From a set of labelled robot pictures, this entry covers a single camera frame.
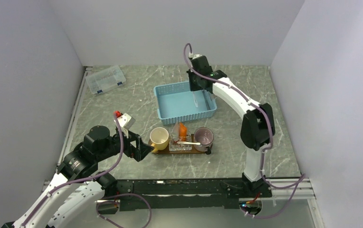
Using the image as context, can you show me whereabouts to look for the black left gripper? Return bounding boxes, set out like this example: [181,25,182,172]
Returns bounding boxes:
[96,126,153,162]

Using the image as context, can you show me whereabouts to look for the yellow mug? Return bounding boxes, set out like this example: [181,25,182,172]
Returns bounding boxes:
[150,127,169,153]

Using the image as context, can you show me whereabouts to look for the light blue plastic basket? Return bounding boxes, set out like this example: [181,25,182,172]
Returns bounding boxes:
[153,81,217,125]

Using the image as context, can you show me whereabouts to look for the orange toothpaste tube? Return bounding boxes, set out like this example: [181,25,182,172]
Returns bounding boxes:
[179,123,187,142]

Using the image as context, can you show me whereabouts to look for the brown oval wooden tray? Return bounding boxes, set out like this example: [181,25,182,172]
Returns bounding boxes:
[154,135,205,155]

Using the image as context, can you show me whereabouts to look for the purple mug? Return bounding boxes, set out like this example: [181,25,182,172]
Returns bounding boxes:
[194,127,214,155]

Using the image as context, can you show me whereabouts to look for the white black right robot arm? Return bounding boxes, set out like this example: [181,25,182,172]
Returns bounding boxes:
[183,54,275,197]

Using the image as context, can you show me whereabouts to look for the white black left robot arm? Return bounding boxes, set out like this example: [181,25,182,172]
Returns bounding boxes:
[3,125,154,228]

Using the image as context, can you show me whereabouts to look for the clear plastic compartment box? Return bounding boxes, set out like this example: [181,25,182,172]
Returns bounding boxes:
[86,66,126,95]

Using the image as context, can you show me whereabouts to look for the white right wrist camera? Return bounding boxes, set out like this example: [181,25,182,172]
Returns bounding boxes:
[188,53,203,60]

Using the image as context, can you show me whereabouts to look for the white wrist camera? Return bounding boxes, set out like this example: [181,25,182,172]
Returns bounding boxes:
[113,111,135,138]
[188,53,203,60]

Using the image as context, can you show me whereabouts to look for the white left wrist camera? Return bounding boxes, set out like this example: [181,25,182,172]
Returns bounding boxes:
[113,111,135,138]

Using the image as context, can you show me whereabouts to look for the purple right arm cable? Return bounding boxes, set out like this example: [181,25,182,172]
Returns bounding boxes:
[183,43,306,190]

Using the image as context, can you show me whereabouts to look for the aluminium rail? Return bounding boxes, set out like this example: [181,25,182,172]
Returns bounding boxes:
[39,66,92,202]

